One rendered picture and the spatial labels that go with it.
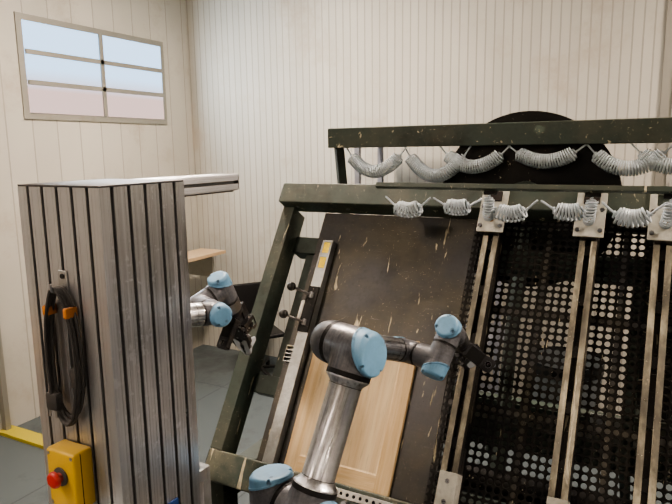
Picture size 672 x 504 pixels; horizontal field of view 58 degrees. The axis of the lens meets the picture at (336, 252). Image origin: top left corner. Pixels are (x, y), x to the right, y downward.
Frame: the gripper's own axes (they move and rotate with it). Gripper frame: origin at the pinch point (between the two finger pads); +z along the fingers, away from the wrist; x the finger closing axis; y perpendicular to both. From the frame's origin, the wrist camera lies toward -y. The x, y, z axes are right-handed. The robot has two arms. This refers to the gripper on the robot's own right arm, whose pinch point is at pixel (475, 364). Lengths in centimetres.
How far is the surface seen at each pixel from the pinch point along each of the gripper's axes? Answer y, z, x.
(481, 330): 6.6, 2.3, -11.6
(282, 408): 54, 8, 58
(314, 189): 106, -4, -22
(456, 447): -10.4, 5.0, 26.2
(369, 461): 13, 11, 50
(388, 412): 18.7, 10.2, 32.1
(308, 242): 101, 11, -3
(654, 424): -54, 3, -17
